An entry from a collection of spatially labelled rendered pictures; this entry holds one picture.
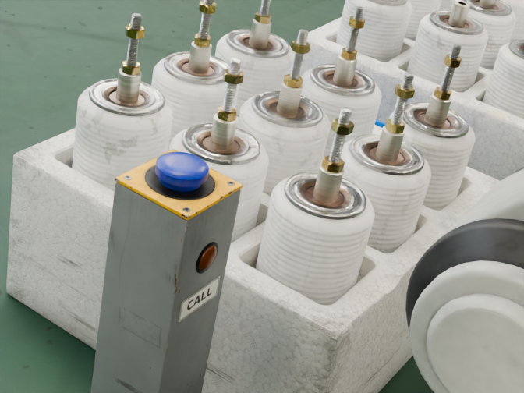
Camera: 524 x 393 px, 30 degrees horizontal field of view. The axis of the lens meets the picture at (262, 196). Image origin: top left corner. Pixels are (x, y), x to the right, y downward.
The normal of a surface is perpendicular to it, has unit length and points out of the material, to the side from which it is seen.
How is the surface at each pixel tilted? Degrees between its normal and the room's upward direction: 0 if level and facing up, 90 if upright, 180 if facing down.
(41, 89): 0
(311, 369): 90
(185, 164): 0
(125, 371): 90
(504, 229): 49
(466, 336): 90
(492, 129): 90
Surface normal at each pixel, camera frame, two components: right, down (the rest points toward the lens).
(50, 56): 0.18, -0.84
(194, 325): 0.81, 0.42
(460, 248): -0.71, -0.38
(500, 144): -0.53, 0.36
